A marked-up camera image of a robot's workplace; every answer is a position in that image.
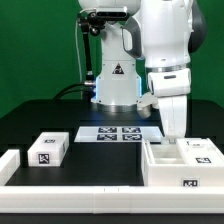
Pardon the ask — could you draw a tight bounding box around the white marker base plate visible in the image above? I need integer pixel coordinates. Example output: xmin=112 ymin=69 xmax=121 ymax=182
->
xmin=74 ymin=126 xmax=162 ymax=143

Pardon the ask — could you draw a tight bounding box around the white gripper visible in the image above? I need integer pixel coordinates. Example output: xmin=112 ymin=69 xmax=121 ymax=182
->
xmin=148 ymin=68 xmax=191 ymax=139

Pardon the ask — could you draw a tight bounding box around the white U-shaped fence frame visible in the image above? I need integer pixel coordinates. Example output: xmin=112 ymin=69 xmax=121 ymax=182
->
xmin=0 ymin=149 xmax=224 ymax=214

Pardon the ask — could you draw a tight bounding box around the white cabinet door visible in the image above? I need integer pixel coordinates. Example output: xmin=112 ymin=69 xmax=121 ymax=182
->
xmin=176 ymin=138 xmax=224 ymax=167
xmin=161 ymin=137 xmax=176 ymax=145

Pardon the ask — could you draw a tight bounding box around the grey depth camera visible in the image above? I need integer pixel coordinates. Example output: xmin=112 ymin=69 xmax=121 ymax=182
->
xmin=90 ymin=6 xmax=129 ymax=21

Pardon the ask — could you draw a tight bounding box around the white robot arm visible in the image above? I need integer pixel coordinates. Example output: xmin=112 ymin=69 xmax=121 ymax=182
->
xmin=78 ymin=0 xmax=206 ymax=140

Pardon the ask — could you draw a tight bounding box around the white cabinet top block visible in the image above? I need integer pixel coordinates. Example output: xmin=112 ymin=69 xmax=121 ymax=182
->
xmin=27 ymin=132 xmax=69 ymax=167

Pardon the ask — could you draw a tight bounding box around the white cabinet body box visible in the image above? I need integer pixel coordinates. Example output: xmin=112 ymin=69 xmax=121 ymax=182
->
xmin=141 ymin=140 xmax=224 ymax=187

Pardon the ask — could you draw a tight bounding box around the black cable bundle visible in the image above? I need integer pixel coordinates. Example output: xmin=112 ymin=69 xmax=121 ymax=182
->
xmin=53 ymin=82 xmax=98 ymax=101

